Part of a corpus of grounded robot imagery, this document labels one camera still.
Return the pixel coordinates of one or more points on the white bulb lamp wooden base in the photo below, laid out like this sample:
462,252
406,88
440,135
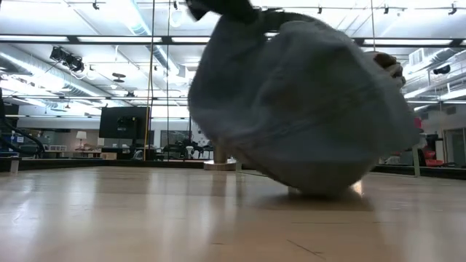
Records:
220,165

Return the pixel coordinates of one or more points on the small white post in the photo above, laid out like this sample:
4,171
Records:
14,165

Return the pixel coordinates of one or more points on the black monitor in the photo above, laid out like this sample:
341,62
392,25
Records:
123,122

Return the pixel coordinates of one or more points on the grey denim cap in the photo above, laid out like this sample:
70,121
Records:
291,116

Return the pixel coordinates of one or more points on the green perforated metal shelf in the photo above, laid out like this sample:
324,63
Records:
416,160

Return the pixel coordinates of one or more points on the black aluminium rig frame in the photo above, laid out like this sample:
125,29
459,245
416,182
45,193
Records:
120,40

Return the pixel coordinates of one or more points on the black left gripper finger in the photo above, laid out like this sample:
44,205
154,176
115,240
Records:
198,9
236,9

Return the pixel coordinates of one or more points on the red bin storage rack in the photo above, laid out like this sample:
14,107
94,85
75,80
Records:
417,122

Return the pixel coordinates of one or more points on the black ceiling spotlight cluster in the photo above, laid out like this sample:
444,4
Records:
67,58

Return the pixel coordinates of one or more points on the small white shade lamp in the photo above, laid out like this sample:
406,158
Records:
81,134

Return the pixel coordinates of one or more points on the black ceiling camera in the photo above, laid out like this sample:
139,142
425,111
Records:
441,69

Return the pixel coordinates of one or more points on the beige cap with light brim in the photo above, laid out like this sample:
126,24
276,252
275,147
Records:
387,62

